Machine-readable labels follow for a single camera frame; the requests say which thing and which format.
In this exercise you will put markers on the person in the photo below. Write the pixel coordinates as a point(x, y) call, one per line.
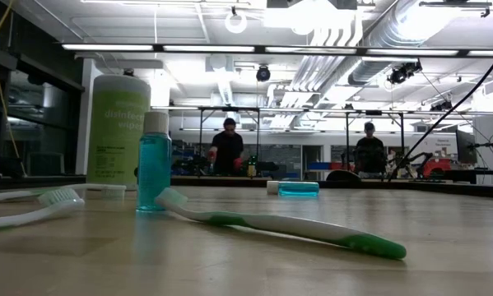
point(227, 150)
point(369, 152)

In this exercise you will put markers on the black bar with light strips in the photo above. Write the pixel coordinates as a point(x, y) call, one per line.
point(260, 49)

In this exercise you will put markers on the black ceiling dome camera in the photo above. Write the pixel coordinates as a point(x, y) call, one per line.
point(263, 74)

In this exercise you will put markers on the green disinfecting wipes canister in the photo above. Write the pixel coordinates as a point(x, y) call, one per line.
point(118, 135)

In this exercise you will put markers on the black ceiling spotlight cluster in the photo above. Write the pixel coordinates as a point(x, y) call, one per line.
point(402, 73)

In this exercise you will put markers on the black aluminium table frame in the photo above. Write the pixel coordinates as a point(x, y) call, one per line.
point(456, 187)

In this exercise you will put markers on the red machine part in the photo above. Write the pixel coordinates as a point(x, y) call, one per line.
point(435, 166)

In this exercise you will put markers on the green white toothbrush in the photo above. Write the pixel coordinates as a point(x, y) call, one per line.
point(271, 224)
point(32, 215)
point(113, 192)

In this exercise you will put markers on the blue mouthwash bottle white cap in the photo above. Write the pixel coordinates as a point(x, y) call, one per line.
point(297, 188)
point(153, 164)

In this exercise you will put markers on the black background rig frame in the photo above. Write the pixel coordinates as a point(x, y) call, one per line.
point(229, 109)

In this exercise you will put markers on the black background robot arm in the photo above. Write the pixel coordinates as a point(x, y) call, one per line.
point(415, 158)

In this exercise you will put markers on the blue storage bin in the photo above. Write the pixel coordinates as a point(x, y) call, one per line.
point(318, 165)

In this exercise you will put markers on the silver ventilation duct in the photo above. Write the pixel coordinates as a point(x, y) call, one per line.
point(369, 70)

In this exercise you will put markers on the black computer monitor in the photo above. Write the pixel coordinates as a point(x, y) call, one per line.
point(465, 148)

